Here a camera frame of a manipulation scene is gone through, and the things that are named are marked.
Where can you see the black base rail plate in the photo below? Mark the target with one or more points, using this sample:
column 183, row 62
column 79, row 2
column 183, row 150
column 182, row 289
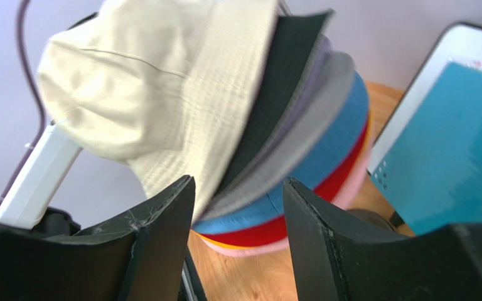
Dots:
column 193, row 279

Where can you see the lavender hat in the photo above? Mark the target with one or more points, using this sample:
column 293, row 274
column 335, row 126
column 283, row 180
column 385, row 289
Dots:
column 301, row 99

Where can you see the red hat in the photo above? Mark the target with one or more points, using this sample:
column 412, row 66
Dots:
column 275, row 230

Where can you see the pink bucket hat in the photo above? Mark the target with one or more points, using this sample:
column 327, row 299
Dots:
column 342, row 200

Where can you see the grey hat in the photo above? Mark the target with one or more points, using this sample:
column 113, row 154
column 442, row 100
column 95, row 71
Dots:
column 332, row 90

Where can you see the dark round stand base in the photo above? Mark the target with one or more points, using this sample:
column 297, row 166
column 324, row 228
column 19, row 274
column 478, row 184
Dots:
column 372, row 218

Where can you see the yellow bucket hat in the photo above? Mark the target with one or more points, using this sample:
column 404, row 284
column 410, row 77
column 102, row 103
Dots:
column 339, row 189

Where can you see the pink beige hat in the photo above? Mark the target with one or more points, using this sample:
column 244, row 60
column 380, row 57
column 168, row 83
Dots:
column 164, row 87

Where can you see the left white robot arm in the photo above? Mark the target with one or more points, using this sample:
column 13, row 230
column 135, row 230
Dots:
column 26, row 205

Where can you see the black hat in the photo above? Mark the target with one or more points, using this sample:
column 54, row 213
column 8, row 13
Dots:
column 293, row 46

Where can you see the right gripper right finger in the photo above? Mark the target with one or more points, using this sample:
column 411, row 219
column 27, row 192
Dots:
column 337, row 256

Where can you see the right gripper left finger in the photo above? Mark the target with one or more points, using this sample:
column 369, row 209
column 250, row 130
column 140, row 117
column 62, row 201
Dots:
column 140, row 254

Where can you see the white tablet board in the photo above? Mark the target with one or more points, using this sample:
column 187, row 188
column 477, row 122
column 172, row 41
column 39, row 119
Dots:
column 459, row 43

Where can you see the teal fabric in plastic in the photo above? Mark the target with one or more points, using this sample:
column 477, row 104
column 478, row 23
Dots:
column 432, row 174

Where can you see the blue hat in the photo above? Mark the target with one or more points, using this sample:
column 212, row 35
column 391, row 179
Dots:
column 312, row 165

